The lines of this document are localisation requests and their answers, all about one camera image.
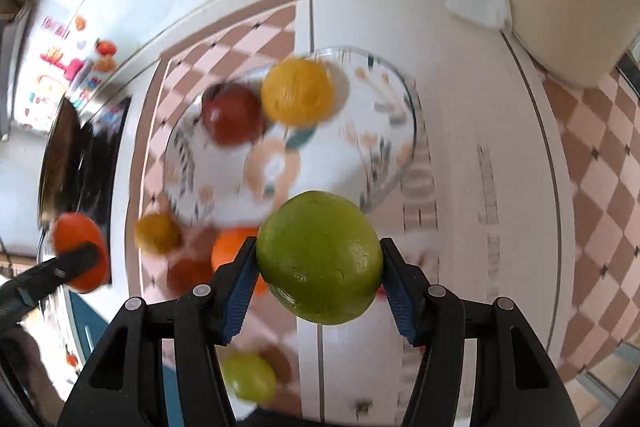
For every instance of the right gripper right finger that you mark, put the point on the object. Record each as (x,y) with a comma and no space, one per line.
(396,282)

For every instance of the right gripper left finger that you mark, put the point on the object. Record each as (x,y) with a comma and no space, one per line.
(239,279)

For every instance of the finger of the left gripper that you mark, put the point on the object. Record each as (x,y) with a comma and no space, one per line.
(67,267)

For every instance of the dark orange tangerine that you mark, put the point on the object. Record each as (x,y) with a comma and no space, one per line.
(186,273)

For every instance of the bright orange front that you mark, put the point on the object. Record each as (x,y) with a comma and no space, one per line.
(76,234)

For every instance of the large green apple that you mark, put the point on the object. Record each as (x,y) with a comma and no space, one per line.
(321,258)

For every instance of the small green apple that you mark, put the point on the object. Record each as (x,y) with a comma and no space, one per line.
(249,377)

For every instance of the small yellow citrus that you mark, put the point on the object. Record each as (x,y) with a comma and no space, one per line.
(157,234)

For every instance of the checkered kitchen mat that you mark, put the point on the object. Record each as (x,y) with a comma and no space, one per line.
(522,186)

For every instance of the black wok pan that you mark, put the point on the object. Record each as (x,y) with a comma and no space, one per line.
(64,162)

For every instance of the floral oval plate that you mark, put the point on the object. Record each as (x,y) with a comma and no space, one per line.
(360,153)

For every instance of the black induction cooktop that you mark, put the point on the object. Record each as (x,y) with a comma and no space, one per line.
(100,140)

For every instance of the dark red apple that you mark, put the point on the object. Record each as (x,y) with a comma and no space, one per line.
(232,114)

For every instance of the yellow lemon on plate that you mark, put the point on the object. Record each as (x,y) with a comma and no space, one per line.
(297,92)

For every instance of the range hood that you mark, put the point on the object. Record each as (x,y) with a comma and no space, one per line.
(14,20)

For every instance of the white crumpled tissue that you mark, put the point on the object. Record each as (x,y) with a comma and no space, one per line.
(489,14)

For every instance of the colourful wall stickers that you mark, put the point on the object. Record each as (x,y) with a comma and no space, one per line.
(61,59)

